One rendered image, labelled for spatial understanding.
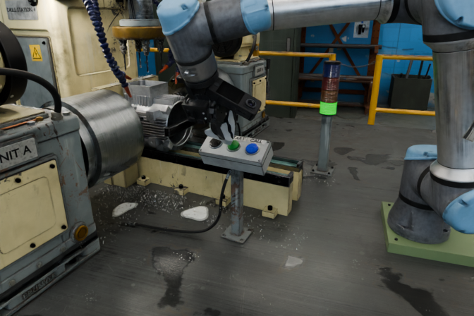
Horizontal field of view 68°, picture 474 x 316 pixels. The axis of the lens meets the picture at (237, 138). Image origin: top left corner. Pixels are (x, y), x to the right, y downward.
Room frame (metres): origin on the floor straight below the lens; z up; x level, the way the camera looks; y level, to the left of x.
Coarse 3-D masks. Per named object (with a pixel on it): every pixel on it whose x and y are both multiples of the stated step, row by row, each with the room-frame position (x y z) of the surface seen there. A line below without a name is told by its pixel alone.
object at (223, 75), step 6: (222, 72) 1.49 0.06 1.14; (174, 78) 1.42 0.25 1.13; (222, 78) 1.45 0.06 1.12; (228, 78) 1.48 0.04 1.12; (168, 84) 1.43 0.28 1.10; (174, 84) 1.42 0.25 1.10; (180, 84) 1.40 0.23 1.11; (174, 90) 1.42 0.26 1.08; (180, 90) 1.40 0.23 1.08; (186, 90) 1.39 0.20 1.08; (198, 126) 1.37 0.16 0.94; (204, 126) 1.36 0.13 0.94
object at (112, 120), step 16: (80, 96) 0.91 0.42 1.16; (96, 96) 0.93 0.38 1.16; (112, 96) 0.96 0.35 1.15; (80, 112) 0.83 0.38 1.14; (96, 112) 0.86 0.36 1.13; (112, 112) 0.90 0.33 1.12; (128, 112) 0.94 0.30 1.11; (80, 128) 0.80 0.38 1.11; (96, 128) 0.82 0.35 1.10; (112, 128) 0.86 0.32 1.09; (128, 128) 0.91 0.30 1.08; (96, 144) 0.81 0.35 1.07; (112, 144) 0.84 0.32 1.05; (128, 144) 0.89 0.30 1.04; (96, 160) 0.81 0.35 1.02; (112, 160) 0.84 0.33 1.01; (128, 160) 0.91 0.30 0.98; (96, 176) 0.82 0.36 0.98
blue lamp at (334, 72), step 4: (324, 64) 1.22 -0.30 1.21; (328, 64) 1.21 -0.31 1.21; (336, 64) 1.25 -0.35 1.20; (340, 64) 1.22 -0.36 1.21; (324, 68) 1.22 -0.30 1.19; (328, 68) 1.21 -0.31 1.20; (332, 68) 1.20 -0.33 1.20; (336, 68) 1.21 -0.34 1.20; (340, 68) 1.22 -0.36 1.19; (324, 72) 1.22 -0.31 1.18; (328, 72) 1.21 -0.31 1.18; (332, 72) 1.20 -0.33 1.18; (336, 72) 1.21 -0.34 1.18; (324, 76) 1.22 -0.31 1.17; (328, 76) 1.21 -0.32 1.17; (332, 76) 1.20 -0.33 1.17; (336, 76) 1.21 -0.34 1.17
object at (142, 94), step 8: (136, 80) 1.26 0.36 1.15; (144, 80) 1.27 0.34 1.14; (152, 80) 1.26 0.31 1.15; (136, 88) 1.17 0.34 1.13; (144, 88) 1.16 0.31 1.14; (152, 88) 1.16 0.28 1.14; (160, 88) 1.20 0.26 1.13; (128, 96) 1.19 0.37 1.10; (136, 96) 1.17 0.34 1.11; (144, 96) 1.16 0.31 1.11; (152, 96) 1.16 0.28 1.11; (136, 104) 1.17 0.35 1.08; (144, 104) 1.16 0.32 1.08
